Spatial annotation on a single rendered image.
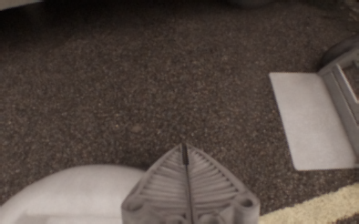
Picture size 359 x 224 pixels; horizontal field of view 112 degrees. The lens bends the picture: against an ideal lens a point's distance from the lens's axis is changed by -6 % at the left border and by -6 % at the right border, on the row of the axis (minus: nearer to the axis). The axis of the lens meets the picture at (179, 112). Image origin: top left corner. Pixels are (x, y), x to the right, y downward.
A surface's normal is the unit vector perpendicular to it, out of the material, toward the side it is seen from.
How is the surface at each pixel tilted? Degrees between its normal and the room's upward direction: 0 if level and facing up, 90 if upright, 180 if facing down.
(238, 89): 0
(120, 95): 0
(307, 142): 0
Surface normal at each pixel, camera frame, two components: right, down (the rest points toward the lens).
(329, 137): -0.01, -0.36
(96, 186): 0.02, -0.82
